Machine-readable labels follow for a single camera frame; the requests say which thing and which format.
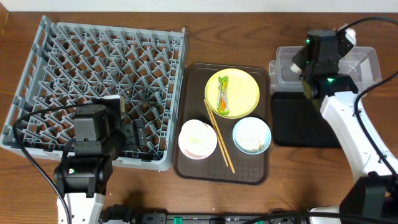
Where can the green orange snack wrapper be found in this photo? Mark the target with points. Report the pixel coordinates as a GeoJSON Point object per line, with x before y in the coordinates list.
{"type": "Point", "coordinates": [222, 103]}

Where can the white paper cup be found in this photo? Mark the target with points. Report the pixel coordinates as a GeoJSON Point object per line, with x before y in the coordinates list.
{"type": "Point", "coordinates": [193, 137]}

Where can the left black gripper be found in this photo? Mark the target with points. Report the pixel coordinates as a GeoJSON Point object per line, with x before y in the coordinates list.
{"type": "Point", "coordinates": [137, 137]}

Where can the wooden chopstick left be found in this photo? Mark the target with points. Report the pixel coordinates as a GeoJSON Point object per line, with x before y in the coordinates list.
{"type": "Point", "coordinates": [215, 127]}

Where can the grey plastic dishwasher rack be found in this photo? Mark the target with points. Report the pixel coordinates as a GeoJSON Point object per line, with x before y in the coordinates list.
{"type": "Point", "coordinates": [72, 63]}

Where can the wooden chopstick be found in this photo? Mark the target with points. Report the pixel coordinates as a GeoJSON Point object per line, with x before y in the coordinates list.
{"type": "Point", "coordinates": [231, 166]}
{"type": "Point", "coordinates": [215, 127]}

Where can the wooden chopstick right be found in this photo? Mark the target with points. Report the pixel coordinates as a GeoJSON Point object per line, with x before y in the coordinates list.
{"type": "Point", "coordinates": [231, 166]}

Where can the clear plastic waste bin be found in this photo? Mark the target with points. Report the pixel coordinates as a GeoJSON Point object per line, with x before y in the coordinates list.
{"type": "Point", "coordinates": [361, 64]}

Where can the light blue bowl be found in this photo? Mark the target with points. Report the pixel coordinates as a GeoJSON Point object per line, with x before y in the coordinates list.
{"type": "Point", "coordinates": [252, 135]}

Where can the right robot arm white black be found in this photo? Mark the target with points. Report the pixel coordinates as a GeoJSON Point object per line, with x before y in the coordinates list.
{"type": "Point", "coordinates": [373, 198]}

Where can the pink white small plate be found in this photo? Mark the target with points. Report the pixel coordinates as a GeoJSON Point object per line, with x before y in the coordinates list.
{"type": "Point", "coordinates": [211, 144]}

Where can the yellow round plate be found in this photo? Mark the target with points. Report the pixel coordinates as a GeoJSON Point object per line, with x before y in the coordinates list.
{"type": "Point", "coordinates": [243, 92]}

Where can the brown plastic serving tray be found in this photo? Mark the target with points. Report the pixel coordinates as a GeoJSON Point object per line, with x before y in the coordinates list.
{"type": "Point", "coordinates": [249, 169]}

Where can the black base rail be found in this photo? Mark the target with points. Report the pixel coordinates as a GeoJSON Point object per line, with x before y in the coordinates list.
{"type": "Point", "coordinates": [125, 214]}

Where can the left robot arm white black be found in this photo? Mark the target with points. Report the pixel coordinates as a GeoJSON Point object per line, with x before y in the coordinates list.
{"type": "Point", "coordinates": [87, 161]}

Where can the black rectangular tray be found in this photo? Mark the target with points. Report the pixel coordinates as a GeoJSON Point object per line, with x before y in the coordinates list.
{"type": "Point", "coordinates": [297, 123]}

